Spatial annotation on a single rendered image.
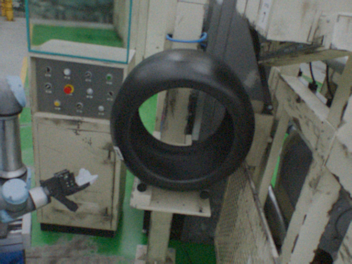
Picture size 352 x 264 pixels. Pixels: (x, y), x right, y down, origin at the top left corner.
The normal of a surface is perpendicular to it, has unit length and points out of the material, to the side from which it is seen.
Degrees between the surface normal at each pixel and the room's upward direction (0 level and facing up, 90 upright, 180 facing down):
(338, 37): 72
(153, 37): 90
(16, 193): 30
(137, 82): 59
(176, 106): 90
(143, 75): 54
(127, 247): 0
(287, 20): 90
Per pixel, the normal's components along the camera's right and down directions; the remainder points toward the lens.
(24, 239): 0.32, 0.45
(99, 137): -0.02, 0.44
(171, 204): 0.12, -0.89
